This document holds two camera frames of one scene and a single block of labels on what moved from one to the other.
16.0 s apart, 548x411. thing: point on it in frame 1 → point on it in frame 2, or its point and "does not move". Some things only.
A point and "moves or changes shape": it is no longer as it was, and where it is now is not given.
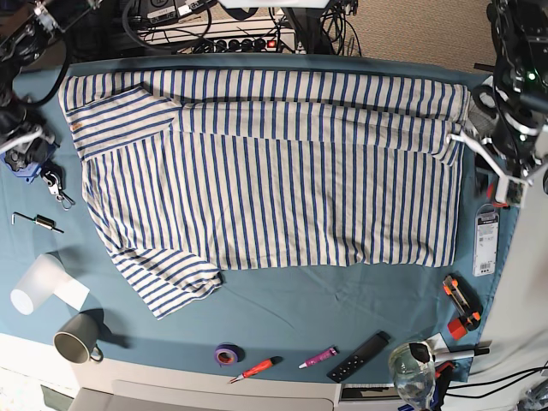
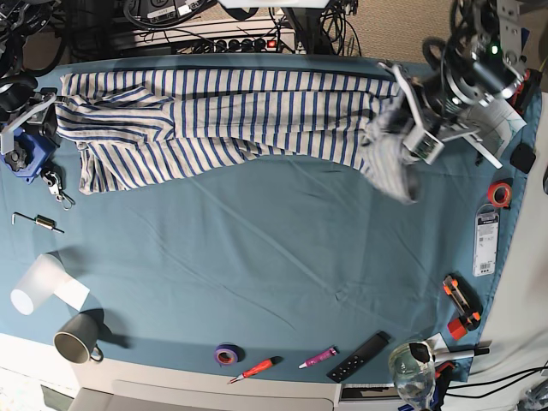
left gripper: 515,140 → 443,106
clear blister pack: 485,241 does not move
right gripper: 32,145 → 40,109
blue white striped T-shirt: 188,172 moves or changes shape
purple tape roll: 228,354 does not move
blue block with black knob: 26,162 does not move
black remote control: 358,356 does not move
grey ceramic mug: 75,341 does not move
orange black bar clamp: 467,304 does not move
